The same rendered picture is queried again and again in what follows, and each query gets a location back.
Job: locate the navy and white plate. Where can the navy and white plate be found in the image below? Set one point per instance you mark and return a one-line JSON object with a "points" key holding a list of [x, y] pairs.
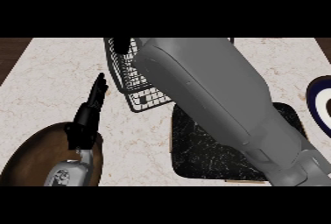
{"points": [[319, 102]]}

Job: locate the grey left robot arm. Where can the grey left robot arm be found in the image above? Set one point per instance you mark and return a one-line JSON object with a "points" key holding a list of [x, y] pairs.
{"points": [[71, 172]]}

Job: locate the brown wooden round board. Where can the brown wooden round board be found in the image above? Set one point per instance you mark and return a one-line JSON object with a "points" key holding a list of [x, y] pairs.
{"points": [[34, 157]]}

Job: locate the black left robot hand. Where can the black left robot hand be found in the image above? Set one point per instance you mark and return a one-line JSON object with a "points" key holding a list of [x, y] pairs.
{"points": [[86, 116]]}

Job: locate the black marble tray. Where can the black marble tray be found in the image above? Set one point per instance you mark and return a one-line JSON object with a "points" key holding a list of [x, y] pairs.
{"points": [[202, 148]]}

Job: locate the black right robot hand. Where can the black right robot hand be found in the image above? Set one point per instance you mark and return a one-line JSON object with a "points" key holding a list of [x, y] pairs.
{"points": [[121, 45]]}

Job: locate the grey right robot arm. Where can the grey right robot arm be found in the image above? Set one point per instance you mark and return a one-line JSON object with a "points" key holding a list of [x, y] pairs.
{"points": [[214, 105]]}

